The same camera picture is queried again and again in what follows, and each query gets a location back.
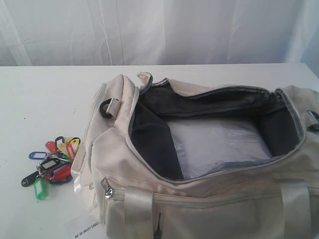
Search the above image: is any black plastic strap ring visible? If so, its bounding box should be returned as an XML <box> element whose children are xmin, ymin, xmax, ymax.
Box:
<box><xmin>99</xmin><ymin>99</ymin><xmax>114</xmax><ymax>120</ymax></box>

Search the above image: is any clear plastic stuffing bag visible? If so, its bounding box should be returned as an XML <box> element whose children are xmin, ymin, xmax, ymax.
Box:
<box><xmin>167</xmin><ymin>118</ymin><xmax>272</xmax><ymax>180</ymax></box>

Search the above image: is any metal side zipper pull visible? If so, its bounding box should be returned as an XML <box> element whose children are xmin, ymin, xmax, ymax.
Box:
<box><xmin>100</xmin><ymin>177</ymin><xmax>114</xmax><ymax>199</ymax></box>

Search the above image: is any white backdrop curtain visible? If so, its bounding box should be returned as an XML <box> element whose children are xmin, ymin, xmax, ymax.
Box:
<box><xmin>0</xmin><ymin>0</ymin><xmax>319</xmax><ymax>68</ymax></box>

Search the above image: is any cream duffel bag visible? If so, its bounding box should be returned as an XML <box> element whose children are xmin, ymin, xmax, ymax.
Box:
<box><xmin>72</xmin><ymin>72</ymin><xmax>319</xmax><ymax>239</ymax></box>

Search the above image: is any white paper price tag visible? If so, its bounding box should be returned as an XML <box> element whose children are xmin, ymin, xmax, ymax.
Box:
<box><xmin>64</xmin><ymin>215</ymin><xmax>107</xmax><ymax>239</ymax></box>

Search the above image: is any colourful key tag bunch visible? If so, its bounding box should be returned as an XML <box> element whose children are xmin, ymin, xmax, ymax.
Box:
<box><xmin>21</xmin><ymin>136</ymin><xmax>81</xmax><ymax>200</ymax></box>

